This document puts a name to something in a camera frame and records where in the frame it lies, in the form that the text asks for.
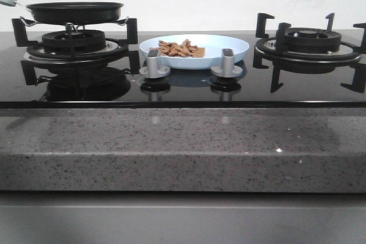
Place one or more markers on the right black gas burner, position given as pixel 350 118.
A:
pixel 308 45

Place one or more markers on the black glass gas hob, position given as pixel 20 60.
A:
pixel 264 83

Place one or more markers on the left black pan support grate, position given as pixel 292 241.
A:
pixel 20 35

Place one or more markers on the black frying pan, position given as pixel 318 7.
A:
pixel 77 13

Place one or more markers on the left black gas burner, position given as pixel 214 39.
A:
pixel 83 46

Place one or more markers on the grey cabinet drawer front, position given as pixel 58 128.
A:
pixel 181 218

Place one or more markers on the silver stove knob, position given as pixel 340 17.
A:
pixel 227 69
pixel 154 68

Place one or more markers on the right black pan support grate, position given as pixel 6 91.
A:
pixel 278 41

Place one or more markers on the right silver stove knob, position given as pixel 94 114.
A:
pixel 227 69

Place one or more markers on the black pan support grate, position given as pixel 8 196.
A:
pixel 278 41
pixel 20 35

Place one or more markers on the left silver stove knob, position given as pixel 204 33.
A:
pixel 154 68

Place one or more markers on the black gas burner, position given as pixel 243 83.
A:
pixel 83 46
pixel 308 45

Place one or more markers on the light blue plate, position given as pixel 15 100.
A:
pixel 213 45

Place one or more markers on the brown meat slices pile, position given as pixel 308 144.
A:
pixel 185 49

